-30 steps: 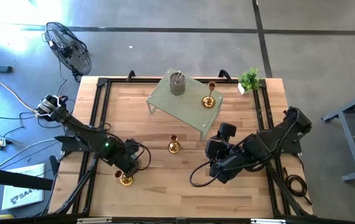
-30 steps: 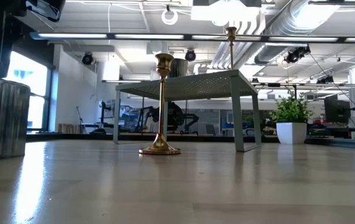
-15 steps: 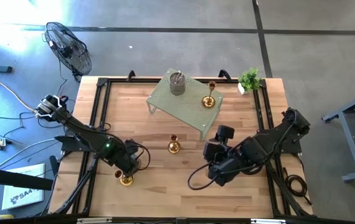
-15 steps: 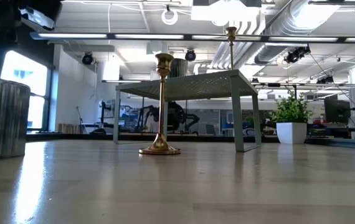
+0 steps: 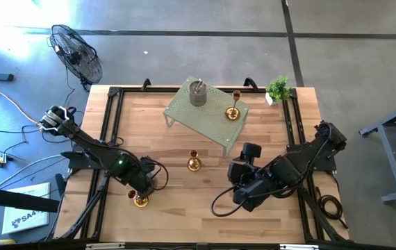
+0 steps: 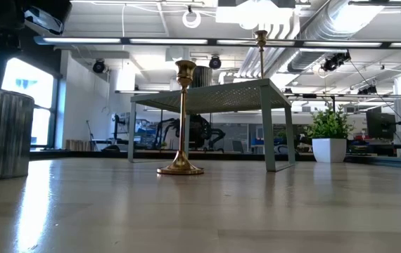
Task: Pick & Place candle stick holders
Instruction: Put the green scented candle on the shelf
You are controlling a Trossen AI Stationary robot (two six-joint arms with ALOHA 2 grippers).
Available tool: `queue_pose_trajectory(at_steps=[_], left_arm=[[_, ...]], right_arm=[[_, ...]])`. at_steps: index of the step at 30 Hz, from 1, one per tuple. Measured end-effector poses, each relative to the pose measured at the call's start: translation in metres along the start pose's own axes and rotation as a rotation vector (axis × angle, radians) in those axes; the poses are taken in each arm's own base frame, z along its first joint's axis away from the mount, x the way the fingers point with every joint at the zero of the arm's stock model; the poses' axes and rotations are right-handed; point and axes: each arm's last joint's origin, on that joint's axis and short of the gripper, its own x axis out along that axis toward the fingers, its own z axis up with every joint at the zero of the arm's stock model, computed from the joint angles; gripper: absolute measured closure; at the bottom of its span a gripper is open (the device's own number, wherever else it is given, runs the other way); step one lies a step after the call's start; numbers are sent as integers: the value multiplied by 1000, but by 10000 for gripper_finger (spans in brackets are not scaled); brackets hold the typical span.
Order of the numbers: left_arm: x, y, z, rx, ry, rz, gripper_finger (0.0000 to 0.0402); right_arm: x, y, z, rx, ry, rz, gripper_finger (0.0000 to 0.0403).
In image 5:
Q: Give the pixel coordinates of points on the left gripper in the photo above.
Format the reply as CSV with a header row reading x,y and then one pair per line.
x,y
146,185

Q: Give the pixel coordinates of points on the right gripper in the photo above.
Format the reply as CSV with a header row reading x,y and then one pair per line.
x,y
250,177

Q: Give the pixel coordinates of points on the brass candlestick holder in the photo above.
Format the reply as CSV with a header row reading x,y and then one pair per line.
x,y
141,201
194,164
232,113

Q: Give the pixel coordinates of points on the grey metal candle jar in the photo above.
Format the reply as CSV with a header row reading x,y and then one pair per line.
x,y
198,97

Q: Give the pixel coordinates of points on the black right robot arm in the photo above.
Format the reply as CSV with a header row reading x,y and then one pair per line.
x,y
298,163

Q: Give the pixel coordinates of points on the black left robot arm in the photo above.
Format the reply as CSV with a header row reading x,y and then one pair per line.
x,y
93,149

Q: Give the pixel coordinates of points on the green perforated metal shelf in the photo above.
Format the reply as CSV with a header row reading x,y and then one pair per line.
x,y
205,121

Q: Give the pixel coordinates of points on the green plant in white pot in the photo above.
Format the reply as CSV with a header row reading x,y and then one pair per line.
x,y
278,89

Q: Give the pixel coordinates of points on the white printed board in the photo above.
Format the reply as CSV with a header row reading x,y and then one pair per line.
x,y
27,208

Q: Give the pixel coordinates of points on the black beam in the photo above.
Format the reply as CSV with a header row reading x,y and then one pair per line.
x,y
17,200

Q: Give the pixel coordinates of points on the grey metal stand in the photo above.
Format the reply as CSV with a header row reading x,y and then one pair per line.
x,y
389,156

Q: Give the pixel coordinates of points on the black floor fan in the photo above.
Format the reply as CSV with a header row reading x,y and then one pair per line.
x,y
76,55

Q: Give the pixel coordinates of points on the white power plug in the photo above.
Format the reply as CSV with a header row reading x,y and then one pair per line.
x,y
0,160

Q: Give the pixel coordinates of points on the small yellow object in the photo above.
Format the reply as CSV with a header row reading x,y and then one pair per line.
x,y
3,242

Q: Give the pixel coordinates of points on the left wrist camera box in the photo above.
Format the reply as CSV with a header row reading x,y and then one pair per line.
x,y
148,164

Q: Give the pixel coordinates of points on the black diagonal frame strut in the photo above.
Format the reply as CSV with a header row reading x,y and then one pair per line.
x,y
319,215
80,215

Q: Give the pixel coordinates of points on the silver metal bracket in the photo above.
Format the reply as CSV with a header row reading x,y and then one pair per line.
x,y
104,246
298,247

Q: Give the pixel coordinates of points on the black aluminium table frame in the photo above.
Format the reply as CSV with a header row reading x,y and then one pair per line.
x,y
156,90

